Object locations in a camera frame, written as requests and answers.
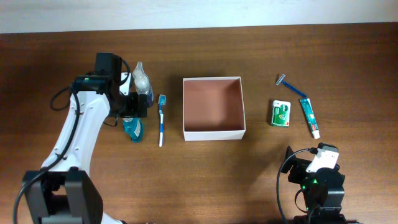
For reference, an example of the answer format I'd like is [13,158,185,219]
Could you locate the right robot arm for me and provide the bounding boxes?
[277,142,359,224]

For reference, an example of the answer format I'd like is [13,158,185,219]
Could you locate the teal toothpaste tube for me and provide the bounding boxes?
[299,98,320,139]

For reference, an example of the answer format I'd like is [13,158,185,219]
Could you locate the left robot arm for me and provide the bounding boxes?
[13,53,153,223]

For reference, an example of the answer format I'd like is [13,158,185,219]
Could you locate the blue white toothbrush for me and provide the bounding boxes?
[158,95,167,147]

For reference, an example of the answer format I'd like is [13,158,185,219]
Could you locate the blue disposable razor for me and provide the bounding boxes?
[275,74,307,98]

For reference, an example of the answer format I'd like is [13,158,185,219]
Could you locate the teal mouthwash bottle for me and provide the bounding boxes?
[123,118,144,143]

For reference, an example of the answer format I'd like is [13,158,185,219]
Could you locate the white cardboard box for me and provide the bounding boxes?
[182,77,246,141]

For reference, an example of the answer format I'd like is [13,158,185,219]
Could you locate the green soap box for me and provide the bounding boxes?
[271,100,291,128]

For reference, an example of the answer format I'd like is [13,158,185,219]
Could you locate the clear blue spray bottle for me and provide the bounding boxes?
[132,62,154,108]

